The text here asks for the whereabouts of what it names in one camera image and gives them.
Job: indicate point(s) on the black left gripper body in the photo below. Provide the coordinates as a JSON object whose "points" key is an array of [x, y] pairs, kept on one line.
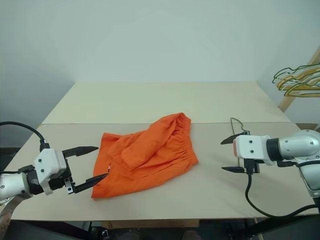
{"points": [[58, 182]]}

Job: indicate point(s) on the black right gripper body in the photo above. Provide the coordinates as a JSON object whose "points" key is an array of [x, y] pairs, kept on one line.
{"points": [[252, 166]]}

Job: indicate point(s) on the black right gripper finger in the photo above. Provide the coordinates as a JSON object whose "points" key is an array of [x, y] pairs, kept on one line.
{"points": [[230, 140], [235, 169]]}

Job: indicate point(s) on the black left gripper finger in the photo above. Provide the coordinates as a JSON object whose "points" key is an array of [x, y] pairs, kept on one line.
{"points": [[80, 150], [90, 182]]}

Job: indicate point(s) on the orange shorts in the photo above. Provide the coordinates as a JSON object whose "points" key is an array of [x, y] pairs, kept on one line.
{"points": [[150, 155]]}

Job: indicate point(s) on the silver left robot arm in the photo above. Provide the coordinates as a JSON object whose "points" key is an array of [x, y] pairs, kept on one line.
{"points": [[12, 183]]}

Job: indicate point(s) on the wooden clothes rack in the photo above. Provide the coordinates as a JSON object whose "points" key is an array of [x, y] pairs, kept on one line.
{"points": [[295, 91]]}

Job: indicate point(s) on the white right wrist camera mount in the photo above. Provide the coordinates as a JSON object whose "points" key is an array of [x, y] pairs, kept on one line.
{"points": [[252, 147]]}

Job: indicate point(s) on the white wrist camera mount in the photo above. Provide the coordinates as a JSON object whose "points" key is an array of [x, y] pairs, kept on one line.
{"points": [[252, 147], [50, 160]]}

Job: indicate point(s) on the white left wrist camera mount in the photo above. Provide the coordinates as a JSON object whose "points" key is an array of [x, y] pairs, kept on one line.
{"points": [[50, 160]]}

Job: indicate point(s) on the black table frame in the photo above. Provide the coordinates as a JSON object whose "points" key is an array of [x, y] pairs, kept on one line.
{"points": [[280, 226]]}

